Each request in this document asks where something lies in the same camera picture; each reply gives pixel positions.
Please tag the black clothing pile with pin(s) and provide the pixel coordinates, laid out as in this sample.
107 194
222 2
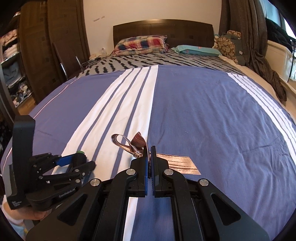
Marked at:
276 32

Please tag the brown striped ribbon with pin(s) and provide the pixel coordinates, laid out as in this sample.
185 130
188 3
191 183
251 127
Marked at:
180 164

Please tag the red blue plaid pillow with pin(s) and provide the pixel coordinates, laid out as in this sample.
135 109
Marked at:
141 45

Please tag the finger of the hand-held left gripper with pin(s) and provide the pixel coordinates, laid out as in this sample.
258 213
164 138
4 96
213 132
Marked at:
64 160
89 165

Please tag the dark wooden wardrobe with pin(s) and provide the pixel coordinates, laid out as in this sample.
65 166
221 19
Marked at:
50 34

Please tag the brown curtain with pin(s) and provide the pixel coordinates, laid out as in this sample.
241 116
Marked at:
252 34

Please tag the shelf of folded clothes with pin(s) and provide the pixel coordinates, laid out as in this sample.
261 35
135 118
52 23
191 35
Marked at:
12 69

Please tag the brown patterned cushion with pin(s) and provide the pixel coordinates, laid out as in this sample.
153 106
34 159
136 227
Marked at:
225 45

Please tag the person's left hand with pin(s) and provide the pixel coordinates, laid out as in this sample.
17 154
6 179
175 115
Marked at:
34 215

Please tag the metal folding chair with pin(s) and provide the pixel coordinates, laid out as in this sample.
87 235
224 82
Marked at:
62 67

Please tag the person's left forearm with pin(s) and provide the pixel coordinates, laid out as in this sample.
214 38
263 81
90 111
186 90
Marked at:
13 223

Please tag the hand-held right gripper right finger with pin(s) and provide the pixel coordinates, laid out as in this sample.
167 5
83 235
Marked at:
153 176

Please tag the dark wooden headboard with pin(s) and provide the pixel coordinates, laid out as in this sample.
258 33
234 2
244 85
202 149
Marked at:
180 30

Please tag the teal pillow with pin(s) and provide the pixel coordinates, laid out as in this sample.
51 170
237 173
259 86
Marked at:
196 49

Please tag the blue white striped blanket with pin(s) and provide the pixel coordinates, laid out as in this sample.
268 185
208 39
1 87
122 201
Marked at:
208 111

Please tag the cream bed sheet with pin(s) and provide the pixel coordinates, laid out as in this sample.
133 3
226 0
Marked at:
256 77

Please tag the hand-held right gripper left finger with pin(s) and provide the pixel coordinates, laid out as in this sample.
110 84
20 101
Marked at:
145 172

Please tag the white window ledge box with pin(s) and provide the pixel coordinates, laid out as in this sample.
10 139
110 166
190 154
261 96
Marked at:
281 54

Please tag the dark teal cushion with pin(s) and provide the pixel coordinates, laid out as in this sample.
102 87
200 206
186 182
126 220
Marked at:
240 52

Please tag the grey black patterned sheet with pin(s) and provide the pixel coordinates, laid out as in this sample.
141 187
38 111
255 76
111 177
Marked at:
150 59

